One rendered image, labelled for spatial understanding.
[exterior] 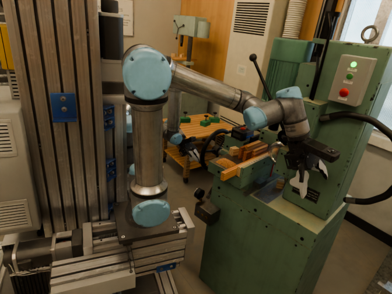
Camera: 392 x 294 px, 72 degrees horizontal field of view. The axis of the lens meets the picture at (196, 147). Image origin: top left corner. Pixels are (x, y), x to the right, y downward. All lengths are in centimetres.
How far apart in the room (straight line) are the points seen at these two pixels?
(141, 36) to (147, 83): 349
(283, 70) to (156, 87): 74
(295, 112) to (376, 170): 185
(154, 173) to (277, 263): 85
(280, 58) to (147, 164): 78
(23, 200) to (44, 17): 61
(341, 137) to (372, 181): 157
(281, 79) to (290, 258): 81
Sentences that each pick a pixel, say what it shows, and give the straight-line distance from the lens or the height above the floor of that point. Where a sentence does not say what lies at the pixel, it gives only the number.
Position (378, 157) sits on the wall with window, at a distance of 266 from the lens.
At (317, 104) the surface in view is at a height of 130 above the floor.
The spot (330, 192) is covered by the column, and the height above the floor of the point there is 94.
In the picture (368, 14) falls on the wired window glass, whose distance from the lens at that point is 275.
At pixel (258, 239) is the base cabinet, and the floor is 59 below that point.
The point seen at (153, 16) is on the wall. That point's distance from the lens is 422.
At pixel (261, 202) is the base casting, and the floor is 80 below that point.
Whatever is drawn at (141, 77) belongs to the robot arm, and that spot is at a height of 140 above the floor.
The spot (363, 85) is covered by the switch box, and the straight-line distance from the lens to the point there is 108.
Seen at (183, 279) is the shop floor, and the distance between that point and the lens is 197.
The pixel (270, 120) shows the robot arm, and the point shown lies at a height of 128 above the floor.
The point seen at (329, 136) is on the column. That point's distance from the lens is 120.
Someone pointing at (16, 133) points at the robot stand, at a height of 116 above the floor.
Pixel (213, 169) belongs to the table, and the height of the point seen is 87.
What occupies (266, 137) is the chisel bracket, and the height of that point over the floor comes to 103.
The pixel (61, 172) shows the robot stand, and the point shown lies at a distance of 112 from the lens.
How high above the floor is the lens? 154
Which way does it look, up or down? 25 degrees down
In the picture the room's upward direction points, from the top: 6 degrees clockwise
